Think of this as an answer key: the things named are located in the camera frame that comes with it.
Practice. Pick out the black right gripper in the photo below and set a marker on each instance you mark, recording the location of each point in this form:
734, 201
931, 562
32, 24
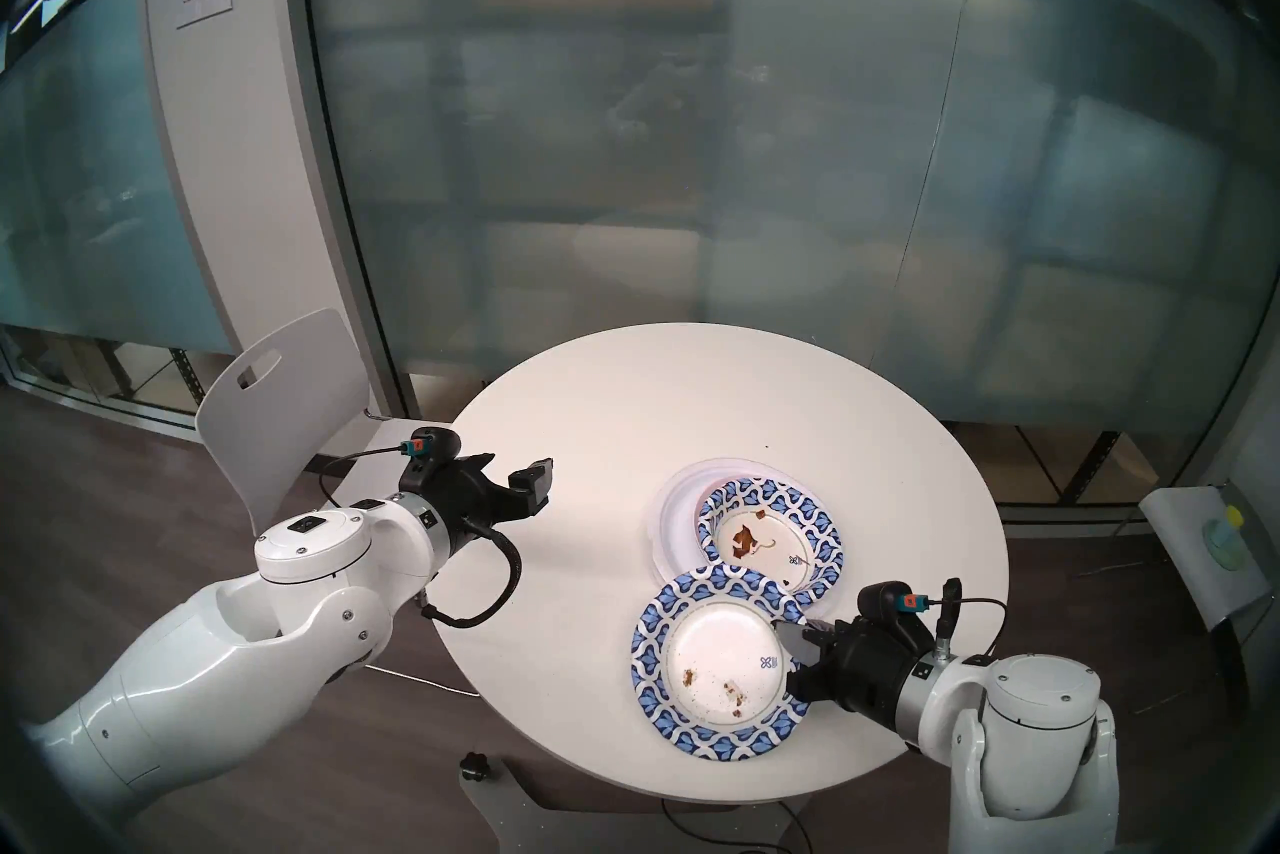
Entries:
875, 657

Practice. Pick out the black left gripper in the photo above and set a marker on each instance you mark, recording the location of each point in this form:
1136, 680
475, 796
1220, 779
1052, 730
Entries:
460, 497

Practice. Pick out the small blue patterned paper bowl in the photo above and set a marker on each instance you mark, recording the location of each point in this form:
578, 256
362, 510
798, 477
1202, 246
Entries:
815, 532

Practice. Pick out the large blue patterned paper plate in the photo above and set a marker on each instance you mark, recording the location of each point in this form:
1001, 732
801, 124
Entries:
655, 652

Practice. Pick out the plain white paper plate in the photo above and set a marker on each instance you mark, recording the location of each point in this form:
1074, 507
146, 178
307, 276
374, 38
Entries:
672, 512

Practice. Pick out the white paper plate with leftovers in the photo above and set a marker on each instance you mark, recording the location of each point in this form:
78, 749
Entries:
660, 562

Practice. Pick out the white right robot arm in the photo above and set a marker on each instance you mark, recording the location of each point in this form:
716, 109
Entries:
1020, 742

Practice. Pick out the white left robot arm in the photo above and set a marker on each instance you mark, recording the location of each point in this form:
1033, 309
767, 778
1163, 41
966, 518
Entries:
250, 642

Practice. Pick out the few brown food scraps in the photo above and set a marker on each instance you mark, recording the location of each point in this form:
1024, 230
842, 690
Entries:
745, 544

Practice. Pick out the white chair with black legs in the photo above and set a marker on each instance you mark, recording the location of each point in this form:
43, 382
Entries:
1205, 562

